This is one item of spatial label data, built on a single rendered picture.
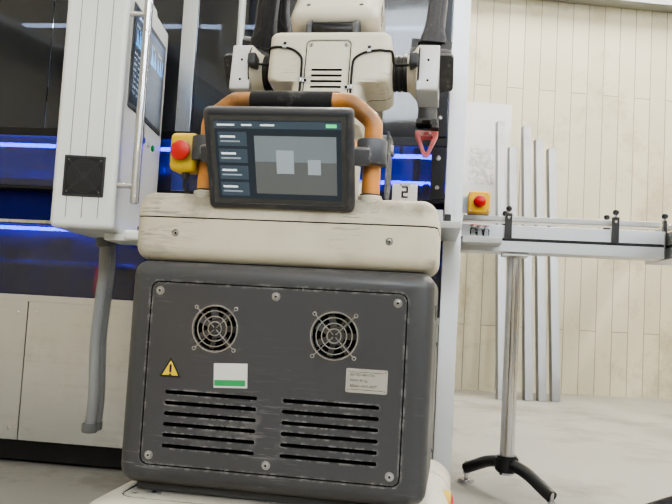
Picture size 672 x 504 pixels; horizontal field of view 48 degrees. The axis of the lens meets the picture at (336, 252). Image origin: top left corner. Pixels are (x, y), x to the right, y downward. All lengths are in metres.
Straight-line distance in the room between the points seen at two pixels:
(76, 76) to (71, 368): 1.06
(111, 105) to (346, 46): 0.81
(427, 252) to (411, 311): 0.10
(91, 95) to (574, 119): 5.08
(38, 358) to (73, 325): 0.17
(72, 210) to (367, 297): 1.17
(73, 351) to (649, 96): 5.51
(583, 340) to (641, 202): 1.28
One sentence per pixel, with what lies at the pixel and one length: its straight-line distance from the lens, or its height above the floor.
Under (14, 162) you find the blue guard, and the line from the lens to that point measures 3.00.
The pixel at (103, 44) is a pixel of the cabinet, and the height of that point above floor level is 1.33.
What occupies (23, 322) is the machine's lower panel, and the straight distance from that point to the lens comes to 2.93.
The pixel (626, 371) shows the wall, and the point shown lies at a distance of 6.81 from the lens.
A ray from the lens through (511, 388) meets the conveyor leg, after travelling 2.72.
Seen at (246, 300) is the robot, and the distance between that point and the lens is 1.32.
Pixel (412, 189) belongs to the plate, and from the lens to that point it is 2.58.
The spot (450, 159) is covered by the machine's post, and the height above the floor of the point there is 1.14.
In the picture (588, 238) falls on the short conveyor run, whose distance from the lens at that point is 2.72.
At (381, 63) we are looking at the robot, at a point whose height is 1.16.
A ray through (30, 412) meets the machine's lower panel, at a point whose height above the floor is 0.19.
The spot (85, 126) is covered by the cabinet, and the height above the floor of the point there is 1.09.
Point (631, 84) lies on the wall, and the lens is 7.08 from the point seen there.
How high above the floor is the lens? 0.62
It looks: 4 degrees up
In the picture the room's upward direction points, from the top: 3 degrees clockwise
